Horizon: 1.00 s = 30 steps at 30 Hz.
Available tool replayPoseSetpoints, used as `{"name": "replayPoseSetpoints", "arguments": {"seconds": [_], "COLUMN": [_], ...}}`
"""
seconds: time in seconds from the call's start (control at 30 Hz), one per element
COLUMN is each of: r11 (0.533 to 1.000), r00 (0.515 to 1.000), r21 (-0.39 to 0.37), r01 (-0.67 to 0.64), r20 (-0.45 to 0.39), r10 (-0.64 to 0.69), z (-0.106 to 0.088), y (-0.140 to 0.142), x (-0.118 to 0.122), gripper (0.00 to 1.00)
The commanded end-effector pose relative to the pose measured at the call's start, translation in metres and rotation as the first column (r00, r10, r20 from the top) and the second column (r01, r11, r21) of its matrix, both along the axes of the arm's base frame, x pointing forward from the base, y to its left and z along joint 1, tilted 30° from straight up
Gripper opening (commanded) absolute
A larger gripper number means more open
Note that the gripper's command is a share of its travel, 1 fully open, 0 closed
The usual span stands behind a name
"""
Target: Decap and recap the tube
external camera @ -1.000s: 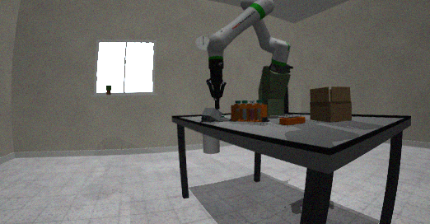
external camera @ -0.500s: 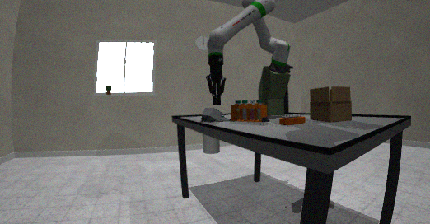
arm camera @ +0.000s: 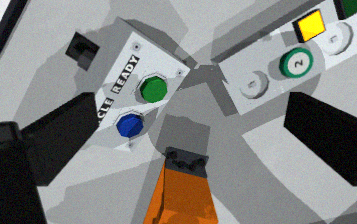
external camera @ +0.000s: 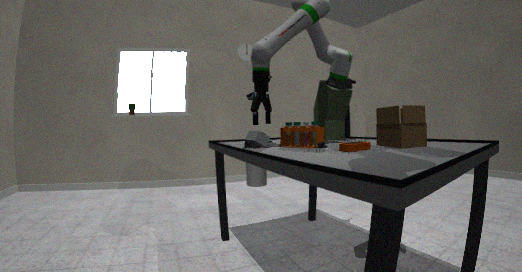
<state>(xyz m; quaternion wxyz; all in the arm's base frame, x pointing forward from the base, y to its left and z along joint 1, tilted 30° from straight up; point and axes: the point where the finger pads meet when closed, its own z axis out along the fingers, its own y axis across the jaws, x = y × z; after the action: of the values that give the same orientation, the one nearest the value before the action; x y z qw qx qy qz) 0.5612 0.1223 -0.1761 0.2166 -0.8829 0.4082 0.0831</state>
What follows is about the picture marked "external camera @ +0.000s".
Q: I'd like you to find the white button panel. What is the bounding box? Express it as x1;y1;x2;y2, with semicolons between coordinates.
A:
244;131;270;148

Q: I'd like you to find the orange handheld multimeter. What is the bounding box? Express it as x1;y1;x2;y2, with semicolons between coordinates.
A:
339;142;370;152

